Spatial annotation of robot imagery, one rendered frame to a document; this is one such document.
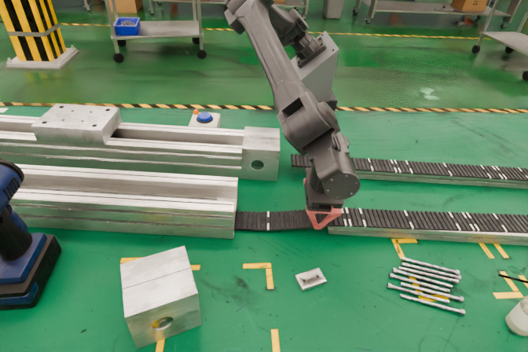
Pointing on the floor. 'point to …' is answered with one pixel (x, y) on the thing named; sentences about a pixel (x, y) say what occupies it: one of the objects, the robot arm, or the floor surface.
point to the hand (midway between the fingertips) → (317, 216)
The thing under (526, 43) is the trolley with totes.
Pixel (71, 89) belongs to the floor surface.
